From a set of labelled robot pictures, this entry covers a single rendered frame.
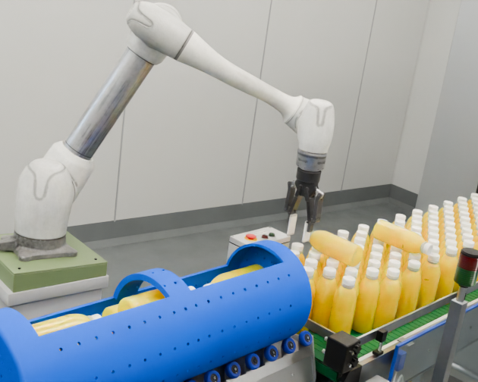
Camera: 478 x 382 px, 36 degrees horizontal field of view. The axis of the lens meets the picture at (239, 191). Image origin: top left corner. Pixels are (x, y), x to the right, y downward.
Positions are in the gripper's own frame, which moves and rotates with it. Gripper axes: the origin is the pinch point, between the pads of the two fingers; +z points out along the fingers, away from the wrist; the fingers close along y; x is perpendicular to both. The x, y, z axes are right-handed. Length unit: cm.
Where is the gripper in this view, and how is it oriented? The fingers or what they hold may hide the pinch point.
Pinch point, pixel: (299, 229)
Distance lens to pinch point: 231.8
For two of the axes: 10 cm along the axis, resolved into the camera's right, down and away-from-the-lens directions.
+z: -1.3, 9.4, 3.0
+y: 7.1, 3.0, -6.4
